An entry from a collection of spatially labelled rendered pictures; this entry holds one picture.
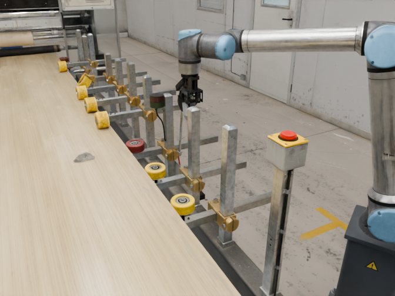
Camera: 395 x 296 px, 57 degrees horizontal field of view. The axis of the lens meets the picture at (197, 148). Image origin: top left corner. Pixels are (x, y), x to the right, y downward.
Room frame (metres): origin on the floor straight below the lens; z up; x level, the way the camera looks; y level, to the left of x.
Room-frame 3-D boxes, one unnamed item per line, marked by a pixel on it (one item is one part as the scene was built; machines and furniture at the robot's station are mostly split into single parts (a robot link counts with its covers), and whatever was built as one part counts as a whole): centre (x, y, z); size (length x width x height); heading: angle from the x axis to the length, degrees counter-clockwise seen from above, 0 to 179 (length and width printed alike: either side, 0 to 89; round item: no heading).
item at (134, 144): (1.44, 0.27, 0.85); 0.08 x 0.08 x 0.11
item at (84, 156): (1.30, 0.46, 0.91); 0.09 x 0.07 x 0.02; 129
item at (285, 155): (0.79, -0.22, 1.18); 0.07 x 0.07 x 0.08; 27
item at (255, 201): (1.08, -0.13, 0.81); 0.43 x 0.03 x 0.04; 117
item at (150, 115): (1.71, 0.25, 0.95); 0.13 x 0.06 x 0.05; 27
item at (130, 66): (1.92, 0.35, 0.92); 0.03 x 0.03 x 0.48; 27
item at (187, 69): (1.46, 0.03, 1.23); 0.10 x 0.09 x 0.05; 117
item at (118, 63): (2.14, 0.47, 0.88); 0.03 x 0.03 x 0.48; 27
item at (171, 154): (1.49, 0.14, 0.85); 0.13 x 0.06 x 0.05; 27
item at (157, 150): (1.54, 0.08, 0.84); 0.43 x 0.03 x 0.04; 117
